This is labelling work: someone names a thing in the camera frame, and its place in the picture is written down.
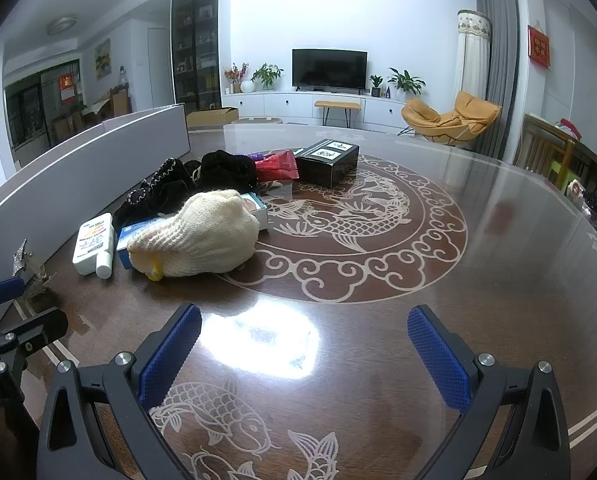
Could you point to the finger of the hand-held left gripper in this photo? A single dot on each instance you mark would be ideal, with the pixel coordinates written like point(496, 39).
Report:
point(1, 291)
point(38, 330)

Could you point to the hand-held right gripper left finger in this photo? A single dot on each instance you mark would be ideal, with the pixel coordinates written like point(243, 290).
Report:
point(171, 355)

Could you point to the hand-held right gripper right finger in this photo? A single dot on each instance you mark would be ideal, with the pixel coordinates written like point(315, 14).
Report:
point(438, 360)

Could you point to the white lotion bottle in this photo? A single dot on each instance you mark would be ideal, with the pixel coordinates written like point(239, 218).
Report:
point(91, 247)

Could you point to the blue white carton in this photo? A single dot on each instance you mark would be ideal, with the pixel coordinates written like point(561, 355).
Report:
point(133, 234)

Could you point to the cream knitted cloth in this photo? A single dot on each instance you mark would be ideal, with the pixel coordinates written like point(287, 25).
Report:
point(203, 230)

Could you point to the black cloth white trim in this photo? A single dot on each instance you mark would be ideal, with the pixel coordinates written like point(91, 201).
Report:
point(151, 190)

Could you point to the white storage box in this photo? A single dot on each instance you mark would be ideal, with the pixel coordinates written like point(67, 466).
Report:
point(103, 160)

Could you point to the black velvet cloth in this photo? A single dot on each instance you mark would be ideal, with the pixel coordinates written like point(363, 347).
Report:
point(228, 170)

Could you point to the purple bottle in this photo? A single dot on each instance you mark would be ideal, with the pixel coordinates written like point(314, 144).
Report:
point(253, 158)

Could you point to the red snack packet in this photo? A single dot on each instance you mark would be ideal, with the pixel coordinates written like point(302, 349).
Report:
point(278, 167)

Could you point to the black box white labels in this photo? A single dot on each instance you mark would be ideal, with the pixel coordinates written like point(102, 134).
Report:
point(323, 170)

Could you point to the brown patterned wooden desktop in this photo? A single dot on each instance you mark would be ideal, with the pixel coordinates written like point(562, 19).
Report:
point(378, 270)

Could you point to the silver spiky ornament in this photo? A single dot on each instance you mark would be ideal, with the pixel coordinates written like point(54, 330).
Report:
point(31, 272)

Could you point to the dark glass sliding door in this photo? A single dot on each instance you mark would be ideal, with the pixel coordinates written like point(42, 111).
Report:
point(33, 110)

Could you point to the wooden dining table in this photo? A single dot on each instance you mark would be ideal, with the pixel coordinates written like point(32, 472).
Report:
point(96, 110)

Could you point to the red door poster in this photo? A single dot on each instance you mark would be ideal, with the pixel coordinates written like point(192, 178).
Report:
point(67, 89)

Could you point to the wooden sideboard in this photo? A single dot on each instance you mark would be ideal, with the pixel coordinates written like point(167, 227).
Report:
point(120, 102)

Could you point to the wooden slatted chair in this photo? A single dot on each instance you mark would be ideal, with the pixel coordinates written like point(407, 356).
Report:
point(543, 147)

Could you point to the cluttered dark side cabinet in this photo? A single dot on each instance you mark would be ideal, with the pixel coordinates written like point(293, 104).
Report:
point(596, 180)

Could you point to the cardboard box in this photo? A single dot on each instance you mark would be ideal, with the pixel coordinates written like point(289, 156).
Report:
point(211, 117)

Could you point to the clear water bottle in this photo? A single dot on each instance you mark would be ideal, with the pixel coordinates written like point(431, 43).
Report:
point(123, 76)

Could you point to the orange lounge chair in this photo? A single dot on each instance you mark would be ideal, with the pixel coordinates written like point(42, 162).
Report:
point(458, 112)

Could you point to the round beige floor pad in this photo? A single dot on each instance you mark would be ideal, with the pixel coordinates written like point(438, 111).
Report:
point(256, 121)

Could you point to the round ceiling lamp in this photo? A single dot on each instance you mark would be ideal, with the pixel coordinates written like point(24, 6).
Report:
point(61, 26)

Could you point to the wooden bench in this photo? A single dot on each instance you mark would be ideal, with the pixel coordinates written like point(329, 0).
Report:
point(336, 105)

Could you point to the white TV cabinet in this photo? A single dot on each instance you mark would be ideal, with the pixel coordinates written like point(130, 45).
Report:
point(288, 105)

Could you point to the white round vase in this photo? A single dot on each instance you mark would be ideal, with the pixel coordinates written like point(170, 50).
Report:
point(247, 87)

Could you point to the broad-leaf potted plant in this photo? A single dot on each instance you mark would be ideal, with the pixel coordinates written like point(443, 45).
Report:
point(404, 82)

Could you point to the small potted plant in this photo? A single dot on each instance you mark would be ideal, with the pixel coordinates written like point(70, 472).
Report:
point(376, 84)

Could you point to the red flower vase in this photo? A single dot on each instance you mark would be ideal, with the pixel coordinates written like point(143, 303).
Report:
point(234, 75)

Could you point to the bushy green potted plant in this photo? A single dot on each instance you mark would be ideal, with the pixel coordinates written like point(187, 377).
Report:
point(267, 75)

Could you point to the grey curtain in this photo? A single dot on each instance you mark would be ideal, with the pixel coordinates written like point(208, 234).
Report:
point(498, 60)

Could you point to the dark glass display cabinet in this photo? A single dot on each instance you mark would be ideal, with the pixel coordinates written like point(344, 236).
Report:
point(196, 50)

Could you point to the covered standing air conditioner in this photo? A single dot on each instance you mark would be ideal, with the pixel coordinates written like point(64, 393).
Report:
point(473, 55)

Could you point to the black television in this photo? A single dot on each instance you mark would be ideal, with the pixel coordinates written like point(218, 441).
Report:
point(328, 67)

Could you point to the landscape wall painting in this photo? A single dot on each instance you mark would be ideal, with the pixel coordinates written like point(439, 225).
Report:
point(103, 58)

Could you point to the red wall hanging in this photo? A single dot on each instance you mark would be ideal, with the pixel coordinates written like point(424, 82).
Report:
point(539, 46)

